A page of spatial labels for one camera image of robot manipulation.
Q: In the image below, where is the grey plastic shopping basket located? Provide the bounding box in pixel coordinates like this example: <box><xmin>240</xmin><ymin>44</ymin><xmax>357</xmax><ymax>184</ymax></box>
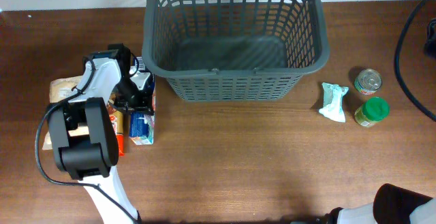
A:
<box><xmin>142</xmin><ymin>0</ymin><xmax>330</xmax><ymax>102</ymax></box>

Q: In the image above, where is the green lid glass jar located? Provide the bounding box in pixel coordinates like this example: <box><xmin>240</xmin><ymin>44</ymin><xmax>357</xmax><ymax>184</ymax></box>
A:
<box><xmin>354</xmin><ymin>97</ymin><xmax>390</xmax><ymax>127</ymax></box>

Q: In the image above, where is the clear bag of breadcrumbs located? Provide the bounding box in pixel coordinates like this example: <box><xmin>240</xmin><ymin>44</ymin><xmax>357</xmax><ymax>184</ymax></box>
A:
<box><xmin>42</xmin><ymin>76</ymin><xmax>88</xmax><ymax>150</ymax></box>

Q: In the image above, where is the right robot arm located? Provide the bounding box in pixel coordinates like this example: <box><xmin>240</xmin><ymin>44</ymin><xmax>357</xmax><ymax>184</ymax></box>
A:
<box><xmin>320</xmin><ymin>183</ymin><xmax>435</xmax><ymax>224</ymax></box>

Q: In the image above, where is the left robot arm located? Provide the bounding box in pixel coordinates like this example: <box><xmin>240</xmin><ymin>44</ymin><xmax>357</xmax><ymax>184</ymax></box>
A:
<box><xmin>41</xmin><ymin>44</ymin><xmax>154</xmax><ymax>223</ymax></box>

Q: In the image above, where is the silver top tin can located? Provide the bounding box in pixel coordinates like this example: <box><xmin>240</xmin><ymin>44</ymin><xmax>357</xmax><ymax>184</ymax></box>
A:
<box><xmin>354</xmin><ymin>69</ymin><xmax>382</xmax><ymax>95</ymax></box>

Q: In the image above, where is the white green wrapped packet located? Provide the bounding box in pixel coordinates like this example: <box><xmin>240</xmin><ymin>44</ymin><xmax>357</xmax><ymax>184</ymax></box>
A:
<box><xmin>319</xmin><ymin>82</ymin><xmax>349</xmax><ymax>123</ymax></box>

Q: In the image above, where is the blue cardboard food box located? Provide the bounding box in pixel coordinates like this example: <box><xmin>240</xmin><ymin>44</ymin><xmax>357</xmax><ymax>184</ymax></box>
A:
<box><xmin>129</xmin><ymin>57</ymin><xmax>156</xmax><ymax>146</ymax></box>

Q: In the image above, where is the orange spaghetti packet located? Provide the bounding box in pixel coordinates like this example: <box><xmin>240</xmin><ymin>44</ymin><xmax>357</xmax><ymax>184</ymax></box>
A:
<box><xmin>106</xmin><ymin>93</ymin><xmax>125</xmax><ymax>157</ymax></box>

